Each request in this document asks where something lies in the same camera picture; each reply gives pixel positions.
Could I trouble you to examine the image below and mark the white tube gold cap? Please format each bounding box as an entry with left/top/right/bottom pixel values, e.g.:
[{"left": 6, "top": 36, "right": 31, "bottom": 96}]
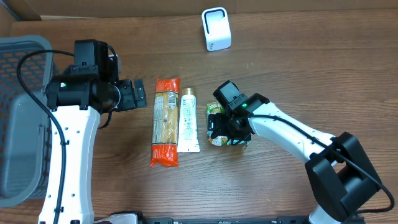
[{"left": 177, "top": 88, "right": 200, "bottom": 153}]

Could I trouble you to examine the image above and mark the orange spaghetti packet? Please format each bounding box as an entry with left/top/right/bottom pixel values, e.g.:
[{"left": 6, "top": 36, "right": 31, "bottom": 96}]
[{"left": 150, "top": 78, "right": 180, "bottom": 167}]

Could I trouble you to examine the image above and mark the teal snack packet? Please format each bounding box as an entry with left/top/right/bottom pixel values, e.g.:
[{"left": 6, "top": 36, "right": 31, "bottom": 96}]
[{"left": 226, "top": 139, "right": 249, "bottom": 146}]

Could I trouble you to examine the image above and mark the green juice carton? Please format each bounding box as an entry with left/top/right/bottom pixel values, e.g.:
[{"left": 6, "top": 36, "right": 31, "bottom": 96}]
[{"left": 206, "top": 102, "right": 229, "bottom": 146}]

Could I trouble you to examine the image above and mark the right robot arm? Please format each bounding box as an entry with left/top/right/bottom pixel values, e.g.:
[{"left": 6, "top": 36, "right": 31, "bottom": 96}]
[{"left": 213, "top": 92, "right": 381, "bottom": 223}]

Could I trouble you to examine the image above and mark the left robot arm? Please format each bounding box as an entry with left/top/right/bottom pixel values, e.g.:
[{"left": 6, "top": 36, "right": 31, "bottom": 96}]
[{"left": 38, "top": 75, "right": 146, "bottom": 223}]

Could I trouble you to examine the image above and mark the white barcode scanner stand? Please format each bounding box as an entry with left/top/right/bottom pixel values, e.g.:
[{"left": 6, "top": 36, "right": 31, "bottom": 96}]
[{"left": 201, "top": 7, "right": 232, "bottom": 52}]

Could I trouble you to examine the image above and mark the grey plastic shopping basket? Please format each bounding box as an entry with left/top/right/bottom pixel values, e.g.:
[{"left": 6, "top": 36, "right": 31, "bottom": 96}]
[{"left": 1, "top": 35, "right": 52, "bottom": 207}]

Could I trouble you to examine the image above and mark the cardboard back panel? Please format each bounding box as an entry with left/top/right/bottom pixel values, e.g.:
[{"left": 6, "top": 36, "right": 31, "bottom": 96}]
[{"left": 4, "top": 0, "right": 397, "bottom": 21}]

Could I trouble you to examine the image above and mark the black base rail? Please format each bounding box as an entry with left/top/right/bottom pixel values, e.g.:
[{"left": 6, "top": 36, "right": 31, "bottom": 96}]
[{"left": 146, "top": 216, "right": 310, "bottom": 224}]

